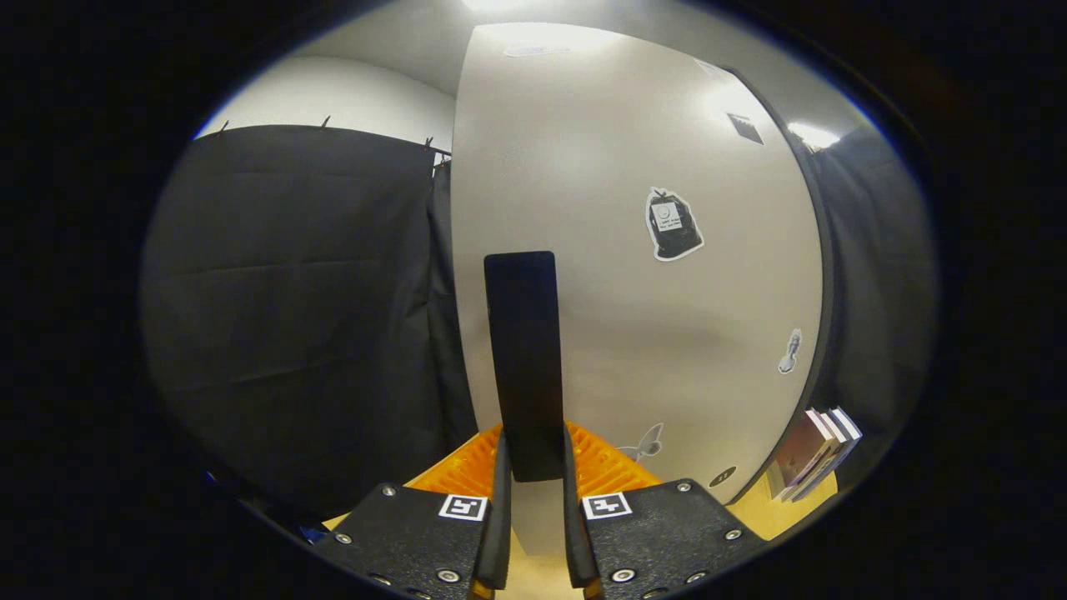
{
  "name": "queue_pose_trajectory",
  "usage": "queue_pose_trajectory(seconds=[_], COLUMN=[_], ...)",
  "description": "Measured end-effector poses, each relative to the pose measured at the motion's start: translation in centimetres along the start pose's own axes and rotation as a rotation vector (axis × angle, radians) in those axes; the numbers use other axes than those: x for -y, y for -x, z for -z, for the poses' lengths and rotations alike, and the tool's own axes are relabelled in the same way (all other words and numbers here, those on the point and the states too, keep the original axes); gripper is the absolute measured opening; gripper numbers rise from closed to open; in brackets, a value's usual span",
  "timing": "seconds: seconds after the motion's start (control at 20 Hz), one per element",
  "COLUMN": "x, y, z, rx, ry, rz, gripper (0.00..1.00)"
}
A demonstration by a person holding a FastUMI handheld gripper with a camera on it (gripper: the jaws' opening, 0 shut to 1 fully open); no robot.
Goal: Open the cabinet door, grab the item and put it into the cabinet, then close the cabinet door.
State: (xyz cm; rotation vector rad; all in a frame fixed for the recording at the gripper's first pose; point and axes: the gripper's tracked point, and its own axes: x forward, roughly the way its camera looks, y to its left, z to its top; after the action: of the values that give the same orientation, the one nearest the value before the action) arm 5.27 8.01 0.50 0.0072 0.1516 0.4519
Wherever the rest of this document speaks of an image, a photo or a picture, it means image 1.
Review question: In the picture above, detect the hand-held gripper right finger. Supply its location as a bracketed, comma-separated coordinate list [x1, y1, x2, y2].
[563, 423, 768, 600]

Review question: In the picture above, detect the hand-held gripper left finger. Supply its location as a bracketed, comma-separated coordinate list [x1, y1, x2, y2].
[313, 425, 511, 600]

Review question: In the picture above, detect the black door handle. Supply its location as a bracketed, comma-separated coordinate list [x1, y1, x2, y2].
[484, 251, 566, 483]

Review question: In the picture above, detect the grey cabinet door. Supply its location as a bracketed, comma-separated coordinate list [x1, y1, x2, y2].
[450, 22, 826, 558]

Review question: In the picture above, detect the brown spine book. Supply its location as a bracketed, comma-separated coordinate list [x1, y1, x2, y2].
[784, 411, 851, 501]

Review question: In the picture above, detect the black backdrop cloth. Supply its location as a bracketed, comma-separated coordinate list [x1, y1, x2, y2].
[142, 125, 939, 518]

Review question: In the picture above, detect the small ceiling light panel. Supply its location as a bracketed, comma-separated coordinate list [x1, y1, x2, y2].
[788, 122, 841, 152]

